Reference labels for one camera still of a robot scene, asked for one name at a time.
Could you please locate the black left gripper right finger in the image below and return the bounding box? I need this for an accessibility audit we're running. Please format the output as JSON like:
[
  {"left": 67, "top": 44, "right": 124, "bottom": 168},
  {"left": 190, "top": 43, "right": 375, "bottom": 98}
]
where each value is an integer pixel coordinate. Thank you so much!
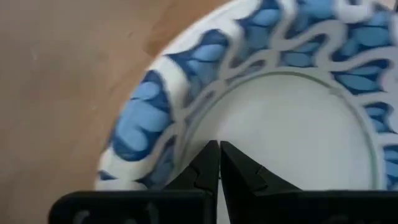
[{"left": 220, "top": 141, "right": 398, "bottom": 224}]

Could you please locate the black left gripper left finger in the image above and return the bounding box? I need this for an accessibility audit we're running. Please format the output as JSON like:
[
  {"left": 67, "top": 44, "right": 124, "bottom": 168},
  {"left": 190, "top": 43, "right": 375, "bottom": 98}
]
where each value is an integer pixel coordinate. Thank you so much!
[{"left": 48, "top": 139, "right": 221, "bottom": 224}]

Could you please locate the blue patterned white paper bowl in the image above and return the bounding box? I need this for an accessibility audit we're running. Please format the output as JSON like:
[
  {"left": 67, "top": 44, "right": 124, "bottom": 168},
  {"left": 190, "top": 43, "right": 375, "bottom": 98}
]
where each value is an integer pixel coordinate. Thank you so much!
[{"left": 94, "top": 0, "right": 398, "bottom": 224}]

